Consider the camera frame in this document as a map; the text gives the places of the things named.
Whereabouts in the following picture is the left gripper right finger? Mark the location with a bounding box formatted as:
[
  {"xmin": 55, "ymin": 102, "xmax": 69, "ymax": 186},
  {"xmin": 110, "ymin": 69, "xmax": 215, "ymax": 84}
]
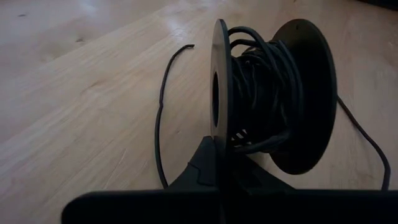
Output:
[{"xmin": 223, "ymin": 155, "xmax": 398, "ymax": 224}]

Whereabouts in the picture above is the black wire cable spool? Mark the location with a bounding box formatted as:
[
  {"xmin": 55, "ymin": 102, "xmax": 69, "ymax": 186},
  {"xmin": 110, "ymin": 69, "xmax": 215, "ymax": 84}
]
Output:
[{"xmin": 154, "ymin": 26, "xmax": 392, "ymax": 190}]

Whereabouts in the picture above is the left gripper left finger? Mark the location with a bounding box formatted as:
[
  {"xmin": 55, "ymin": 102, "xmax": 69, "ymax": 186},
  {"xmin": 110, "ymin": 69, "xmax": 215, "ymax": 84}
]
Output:
[{"xmin": 62, "ymin": 136, "xmax": 223, "ymax": 224}]

